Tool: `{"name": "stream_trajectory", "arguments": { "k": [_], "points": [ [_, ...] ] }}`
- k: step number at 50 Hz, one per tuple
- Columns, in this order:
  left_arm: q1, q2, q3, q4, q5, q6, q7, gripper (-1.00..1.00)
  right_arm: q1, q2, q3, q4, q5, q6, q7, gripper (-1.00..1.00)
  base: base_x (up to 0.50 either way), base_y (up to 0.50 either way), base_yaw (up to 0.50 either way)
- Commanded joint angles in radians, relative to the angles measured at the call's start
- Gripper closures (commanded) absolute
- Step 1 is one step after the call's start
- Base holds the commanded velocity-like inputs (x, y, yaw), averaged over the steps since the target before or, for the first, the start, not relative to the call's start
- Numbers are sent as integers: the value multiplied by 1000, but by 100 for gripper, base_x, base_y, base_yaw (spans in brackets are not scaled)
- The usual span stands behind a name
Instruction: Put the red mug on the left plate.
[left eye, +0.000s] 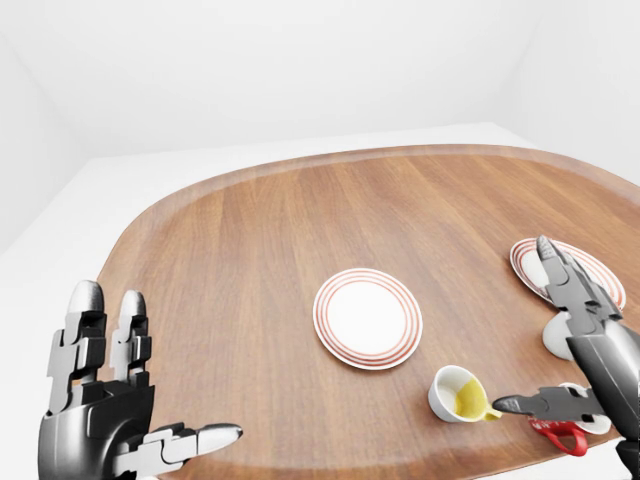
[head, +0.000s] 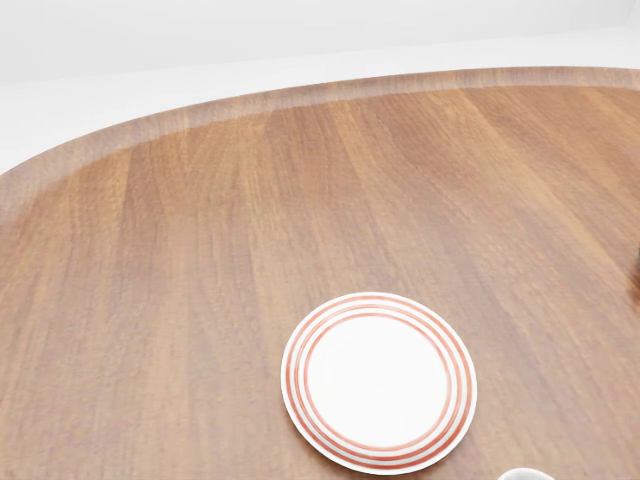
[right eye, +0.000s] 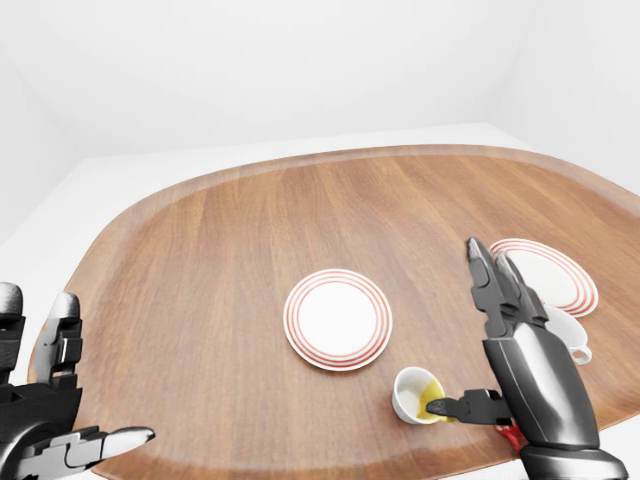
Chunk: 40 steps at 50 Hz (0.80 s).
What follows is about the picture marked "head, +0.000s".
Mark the white plate with red rings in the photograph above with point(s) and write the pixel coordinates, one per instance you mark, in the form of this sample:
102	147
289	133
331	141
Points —
377	382

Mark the white mug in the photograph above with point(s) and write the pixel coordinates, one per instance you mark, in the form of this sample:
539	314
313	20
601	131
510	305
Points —
522	475

